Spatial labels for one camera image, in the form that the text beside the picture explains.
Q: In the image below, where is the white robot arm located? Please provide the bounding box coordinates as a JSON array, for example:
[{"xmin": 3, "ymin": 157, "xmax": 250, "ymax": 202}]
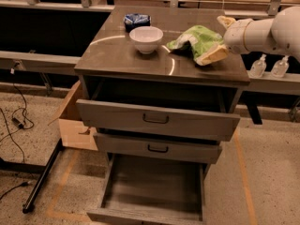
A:
[{"xmin": 195, "ymin": 7, "xmax": 300, "ymax": 66}]

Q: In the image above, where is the grey drawer cabinet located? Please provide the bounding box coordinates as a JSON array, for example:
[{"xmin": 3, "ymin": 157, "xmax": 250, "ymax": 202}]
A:
[{"xmin": 73, "ymin": 5, "xmax": 250, "ymax": 180}]

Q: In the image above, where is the clear sanitizer bottle right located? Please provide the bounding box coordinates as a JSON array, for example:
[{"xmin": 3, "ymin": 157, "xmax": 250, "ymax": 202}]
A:
[{"xmin": 271, "ymin": 55, "xmax": 289, "ymax": 78}]

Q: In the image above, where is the white ceramic bowl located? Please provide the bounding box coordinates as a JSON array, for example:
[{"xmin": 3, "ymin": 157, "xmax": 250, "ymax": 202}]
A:
[{"xmin": 129, "ymin": 26, "xmax": 163, "ymax": 54}]

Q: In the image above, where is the green rice chip bag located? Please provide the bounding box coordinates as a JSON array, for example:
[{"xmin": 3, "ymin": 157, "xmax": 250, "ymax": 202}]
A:
[{"xmin": 167, "ymin": 25, "xmax": 226, "ymax": 61}]

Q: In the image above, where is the black floor cable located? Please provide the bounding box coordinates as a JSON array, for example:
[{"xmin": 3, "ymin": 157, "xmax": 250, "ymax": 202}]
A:
[{"xmin": 0, "ymin": 180, "xmax": 32, "ymax": 201}]

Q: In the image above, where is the grey top drawer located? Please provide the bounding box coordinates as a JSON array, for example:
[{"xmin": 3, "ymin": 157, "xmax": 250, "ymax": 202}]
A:
[{"xmin": 76, "ymin": 99, "xmax": 240, "ymax": 141}]

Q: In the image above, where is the black drawer handle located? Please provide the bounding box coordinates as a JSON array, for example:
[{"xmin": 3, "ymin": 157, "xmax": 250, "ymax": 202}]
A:
[
  {"xmin": 147, "ymin": 144, "xmax": 169, "ymax": 154},
  {"xmin": 142, "ymin": 113, "xmax": 170, "ymax": 124}
]

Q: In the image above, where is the black power adapter with cable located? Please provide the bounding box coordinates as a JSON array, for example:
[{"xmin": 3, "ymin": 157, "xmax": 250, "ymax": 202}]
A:
[{"xmin": 0, "ymin": 63, "xmax": 35, "ymax": 164}]

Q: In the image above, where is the black middle drawer handle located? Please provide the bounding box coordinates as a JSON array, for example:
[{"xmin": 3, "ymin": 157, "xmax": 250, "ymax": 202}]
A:
[{"xmin": 147, "ymin": 144, "xmax": 169, "ymax": 154}]

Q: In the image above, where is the grey bottom drawer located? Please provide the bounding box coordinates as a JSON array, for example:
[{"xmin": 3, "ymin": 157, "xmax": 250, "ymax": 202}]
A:
[{"xmin": 87, "ymin": 155, "xmax": 205, "ymax": 225}]

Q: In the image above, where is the grey middle drawer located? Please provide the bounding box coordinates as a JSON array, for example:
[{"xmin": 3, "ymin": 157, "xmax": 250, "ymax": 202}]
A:
[{"xmin": 94, "ymin": 133, "xmax": 221, "ymax": 164}]

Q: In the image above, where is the cardboard box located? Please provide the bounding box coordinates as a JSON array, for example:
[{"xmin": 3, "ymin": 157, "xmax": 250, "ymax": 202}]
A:
[{"xmin": 51, "ymin": 81, "xmax": 98, "ymax": 151}]

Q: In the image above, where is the clear sanitizer bottle left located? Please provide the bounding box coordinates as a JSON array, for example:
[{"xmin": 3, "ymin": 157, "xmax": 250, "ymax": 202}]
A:
[{"xmin": 249, "ymin": 54, "xmax": 266, "ymax": 78}]

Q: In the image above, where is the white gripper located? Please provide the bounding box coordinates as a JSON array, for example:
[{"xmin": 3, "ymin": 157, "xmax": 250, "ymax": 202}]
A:
[{"xmin": 195, "ymin": 16, "xmax": 252, "ymax": 66}]

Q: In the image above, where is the grey drawer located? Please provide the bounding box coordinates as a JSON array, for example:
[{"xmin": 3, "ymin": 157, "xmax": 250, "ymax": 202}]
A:
[
  {"xmin": 76, "ymin": 99, "xmax": 240, "ymax": 141},
  {"xmin": 94, "ymin": 133, "xmax": 221, "ymax": 164},
  {"xmin": 87, "ymin": 155, "xmax": 205, "ymax": 225}
]

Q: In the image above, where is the black metal table leg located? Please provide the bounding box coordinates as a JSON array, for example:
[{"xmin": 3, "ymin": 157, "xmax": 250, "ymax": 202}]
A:
[{"xmin": 0, "ymin": 140, "xmax": 63, "ymax": 214}]

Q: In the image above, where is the blue snack bag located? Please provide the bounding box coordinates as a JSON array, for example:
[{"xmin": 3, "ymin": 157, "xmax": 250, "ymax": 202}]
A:
[{"xmin": 124, "ymin": 13, "xmax": 151, "ymax": 33}]

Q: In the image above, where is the black top drawer handle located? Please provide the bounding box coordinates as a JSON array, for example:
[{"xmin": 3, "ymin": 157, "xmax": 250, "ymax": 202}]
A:
[{"xmin": 142, "ymin": 113, "xmax": 170, "ymax": 124}]

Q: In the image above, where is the clear sanitizer bottle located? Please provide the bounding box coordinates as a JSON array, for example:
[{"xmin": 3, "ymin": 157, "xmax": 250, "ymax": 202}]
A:
[
  {"xmin": 249, "ymin": 54, "xmax": 266, "ymax": 78},
  {"xmin": 271, "ymin": 55, "xmax": 289, "ymax": 78}
]

